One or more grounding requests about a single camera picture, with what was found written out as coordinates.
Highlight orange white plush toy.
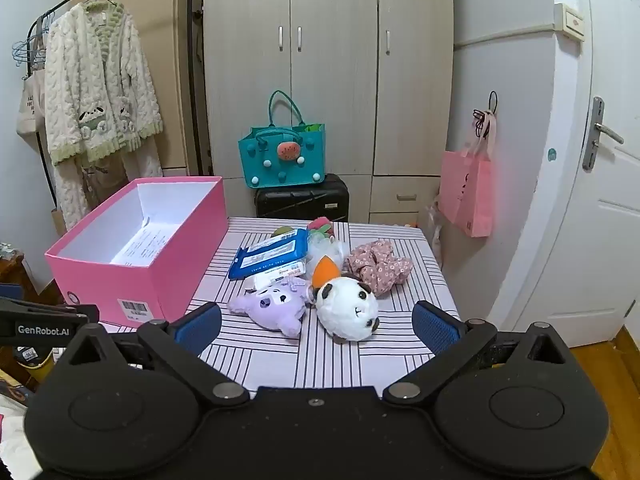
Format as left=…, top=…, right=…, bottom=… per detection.
left=305, top=235, right=348, bottom=281

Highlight pink tote bag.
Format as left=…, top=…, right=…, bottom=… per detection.
left=439, top=110, right=498, bottom=238

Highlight white printed paper sheet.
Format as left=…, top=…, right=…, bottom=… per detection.
left=110, top=217, right=168, bottom=266

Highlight white and green bathrobe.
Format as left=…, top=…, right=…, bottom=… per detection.
left=44, top=0, right=165, bottom=231

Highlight white barcode packet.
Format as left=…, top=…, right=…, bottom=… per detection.
left=252, top=266, right=306, bottom=291

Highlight black suitcase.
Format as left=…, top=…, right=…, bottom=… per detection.
left=254, top=174, right=350, bottom=223

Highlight clear plastic bag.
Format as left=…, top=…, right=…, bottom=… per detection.
left=424, top=200, right=445, bottom=263

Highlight striped tablecloth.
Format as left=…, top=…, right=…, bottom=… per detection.
left=185, top=216, right=461, bottom=388

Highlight metal door handle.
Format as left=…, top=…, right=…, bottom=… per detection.
left=582, top=96, right=625, bottom=171

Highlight beige light switch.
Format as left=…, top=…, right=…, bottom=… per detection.
left=552, top=3, right=586, bottom=43

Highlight white door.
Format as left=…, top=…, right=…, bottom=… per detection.
left=500, top=0, right=640, bottom=348

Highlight pink floral cloth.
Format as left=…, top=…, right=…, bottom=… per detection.
left=345, top=240, right=413, bottom=298

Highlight beige wardrobe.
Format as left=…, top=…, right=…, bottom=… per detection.
left=202, top=0, right=456, bottom=226

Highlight brown wooden nightstand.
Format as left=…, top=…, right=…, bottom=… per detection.
left=0, top=250, right=48, bottom=306

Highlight blue clothes hangers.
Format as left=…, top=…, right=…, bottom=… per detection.
left=12, top=35, right=47, bottom=68

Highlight cream canvas tote bag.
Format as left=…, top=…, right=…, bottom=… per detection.
left=16, top=72, right=51, bottom=151

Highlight purple plush toy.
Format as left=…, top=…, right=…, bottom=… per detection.
left=227, top=280, right=313, bottom=338

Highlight blue packet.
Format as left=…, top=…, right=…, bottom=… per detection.
left=228, top=228, right=308, bottom=281

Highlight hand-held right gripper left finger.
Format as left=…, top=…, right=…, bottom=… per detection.
left=65, top=301, right=251, bottom=408

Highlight pink cardboard box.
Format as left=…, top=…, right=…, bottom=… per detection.
left=44, top=176, right=230, bottom=328

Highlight white panda plush toy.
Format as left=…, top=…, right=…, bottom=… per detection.
left=315, top=275, right=381, bottom=343

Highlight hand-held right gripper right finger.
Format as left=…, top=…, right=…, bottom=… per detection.
left=382, top=300, right=573, bottom=406

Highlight black vertical pole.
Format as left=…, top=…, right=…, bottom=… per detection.
left=187, top=0, right=213, bottom=176

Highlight orange sponge ball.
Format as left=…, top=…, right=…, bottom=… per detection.
left=312, top=255, right=343, bottom=288

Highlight teal tote bag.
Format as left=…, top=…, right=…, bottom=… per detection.
left=238, top=91, right=327, bottom=190

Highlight wall hook with hair ties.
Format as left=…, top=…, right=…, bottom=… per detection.
left=472, top=91, right=501, bottom=138

